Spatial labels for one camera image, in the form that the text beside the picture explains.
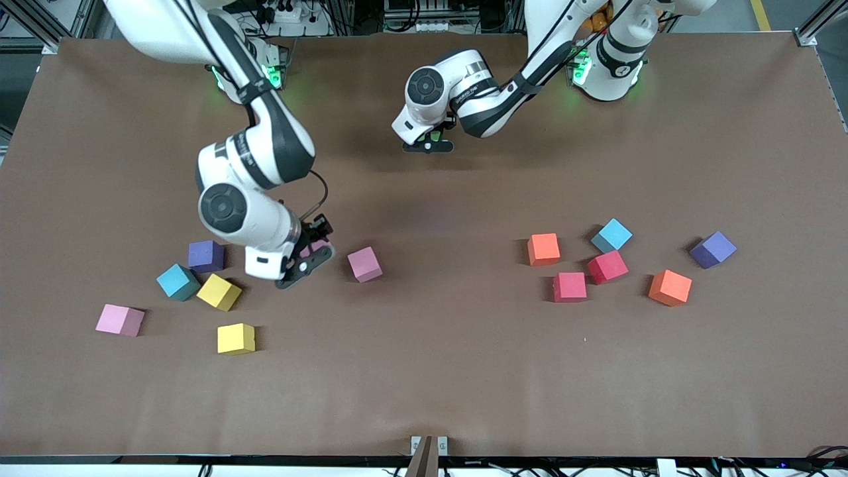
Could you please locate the yellow foam cube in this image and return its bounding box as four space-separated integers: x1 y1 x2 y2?
196 273 243 312
217 323 256 356

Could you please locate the orange foam cube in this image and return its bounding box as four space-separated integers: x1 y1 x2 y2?
648 269 693 307
527 233 561 267

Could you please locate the red foam cube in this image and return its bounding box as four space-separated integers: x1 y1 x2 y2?
587 250 629 286
553 272 588 303

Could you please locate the purple foam cube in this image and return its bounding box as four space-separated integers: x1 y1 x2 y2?
689 231 737 270
187 240 225 274

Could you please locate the metal equipment rack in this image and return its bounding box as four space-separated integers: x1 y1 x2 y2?
384 0 524 34

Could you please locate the blue foam cube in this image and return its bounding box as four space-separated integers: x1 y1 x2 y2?
156 263 201 302
590 218 633 254

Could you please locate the white power strip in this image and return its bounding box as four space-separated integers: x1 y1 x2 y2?
255 0 332 37

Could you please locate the orange bag pile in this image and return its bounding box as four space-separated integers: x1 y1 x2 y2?
582 5 611 35

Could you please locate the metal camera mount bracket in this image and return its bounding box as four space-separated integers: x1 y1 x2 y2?
405 435 449 477

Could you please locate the aluminium frame post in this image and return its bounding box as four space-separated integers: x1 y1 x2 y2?
795 0 848 47
0 0 100 55

